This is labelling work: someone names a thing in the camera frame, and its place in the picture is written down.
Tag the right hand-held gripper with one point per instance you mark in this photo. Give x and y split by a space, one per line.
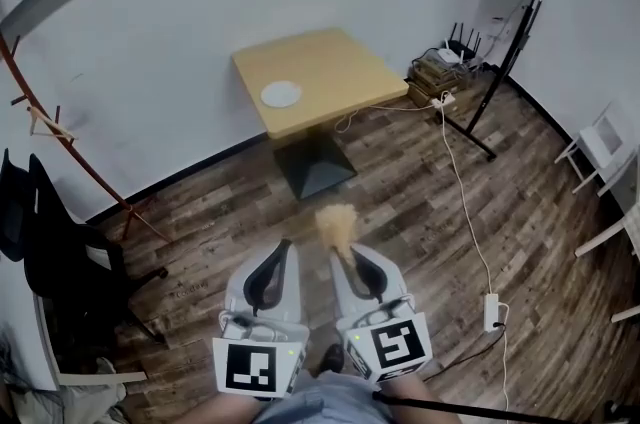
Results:
392 344

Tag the small white power strip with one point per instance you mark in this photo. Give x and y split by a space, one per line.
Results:
443 100

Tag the black shoe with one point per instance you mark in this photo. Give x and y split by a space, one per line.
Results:
332 359

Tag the person's right forearm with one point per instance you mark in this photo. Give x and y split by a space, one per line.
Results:
415 399

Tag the pale wooden clothes hanger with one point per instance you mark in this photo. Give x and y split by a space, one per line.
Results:
47 124

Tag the white round plate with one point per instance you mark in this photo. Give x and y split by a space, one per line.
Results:
281 94

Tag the person's left forearm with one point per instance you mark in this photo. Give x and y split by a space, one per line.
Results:
250 409

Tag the white router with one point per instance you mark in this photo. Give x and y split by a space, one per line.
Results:
450 57

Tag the black office chair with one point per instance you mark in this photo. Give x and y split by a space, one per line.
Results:
55 237

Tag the white wooden chair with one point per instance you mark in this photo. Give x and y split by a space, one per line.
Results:
607 232
600 137

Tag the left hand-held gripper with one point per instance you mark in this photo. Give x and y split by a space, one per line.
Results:
250 364

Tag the red-brown wooden coat rack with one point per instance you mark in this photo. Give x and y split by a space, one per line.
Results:
129 207

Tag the black metal stand frame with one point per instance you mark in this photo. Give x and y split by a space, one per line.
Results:
505 72

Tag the long white power strip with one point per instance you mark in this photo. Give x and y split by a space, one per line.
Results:
491 312

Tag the tan sponge cloth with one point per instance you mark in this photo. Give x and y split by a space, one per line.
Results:
336 227

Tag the light blue shorts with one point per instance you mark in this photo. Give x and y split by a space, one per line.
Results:
325 399

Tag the black router with antennas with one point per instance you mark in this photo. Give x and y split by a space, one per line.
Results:
462 46

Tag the beige cloth pile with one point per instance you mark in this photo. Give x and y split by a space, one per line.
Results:
60 404

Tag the black table pedestal base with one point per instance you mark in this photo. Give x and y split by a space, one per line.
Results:
317 167

